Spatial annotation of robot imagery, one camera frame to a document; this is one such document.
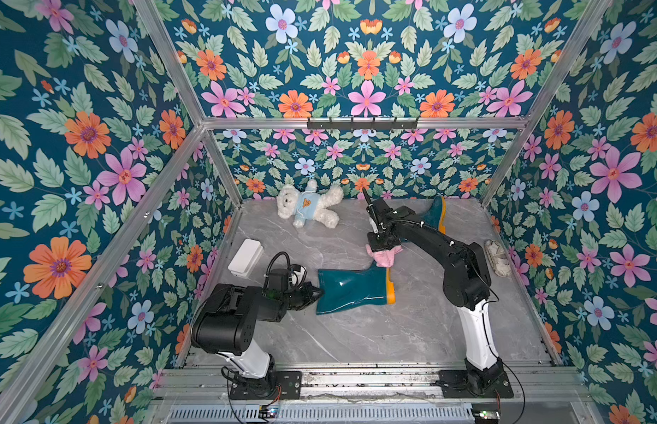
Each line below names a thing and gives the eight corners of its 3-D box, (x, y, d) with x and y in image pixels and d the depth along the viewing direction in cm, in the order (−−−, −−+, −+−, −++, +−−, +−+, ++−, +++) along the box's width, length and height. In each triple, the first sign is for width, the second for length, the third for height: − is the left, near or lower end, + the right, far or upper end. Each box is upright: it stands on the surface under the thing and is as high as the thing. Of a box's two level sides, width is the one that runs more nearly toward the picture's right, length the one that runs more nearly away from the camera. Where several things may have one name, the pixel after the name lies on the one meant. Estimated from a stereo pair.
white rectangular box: (231, 275, 98) (226, 269, 94) (248, 244, 107) (244, 238, 103) (249, 279, 97) (245, 273, 93) (265, 248, 106) (262, 241, 102)
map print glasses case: (493, 280, 98) (499, 274, 94) (480, 247, 108) (485, 239, 104) (509, 280, 98) (516, 274, 94) (494, 247, 108) (500, 239, 104)
